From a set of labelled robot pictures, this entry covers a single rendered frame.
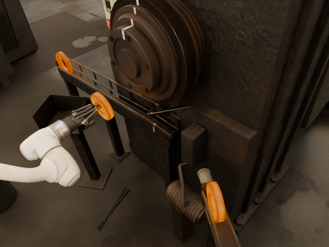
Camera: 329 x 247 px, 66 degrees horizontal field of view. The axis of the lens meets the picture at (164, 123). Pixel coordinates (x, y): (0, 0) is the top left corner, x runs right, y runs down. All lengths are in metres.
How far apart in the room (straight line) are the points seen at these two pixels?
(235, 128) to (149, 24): 0.53
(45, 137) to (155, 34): 0.64
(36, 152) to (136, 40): 0.64
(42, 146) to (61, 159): 0.11
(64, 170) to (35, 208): 1.03
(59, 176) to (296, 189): 1.57
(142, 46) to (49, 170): 0.61
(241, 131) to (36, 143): 0.86
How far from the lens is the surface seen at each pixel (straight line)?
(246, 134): 1.08
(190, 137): 1.14
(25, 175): 1.09
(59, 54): 2.13
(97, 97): 1.27
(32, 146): 1.21
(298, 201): 2.02
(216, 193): 1.00
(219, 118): 1.13
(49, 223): 2.02
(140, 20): 0.98
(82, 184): 2.08
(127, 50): 1.02
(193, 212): 1.26
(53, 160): 1.13
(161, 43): 0.94
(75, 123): 1.25
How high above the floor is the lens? 1.64
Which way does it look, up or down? 44 degrees down
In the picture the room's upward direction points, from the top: 5 degrees counter-clockwise
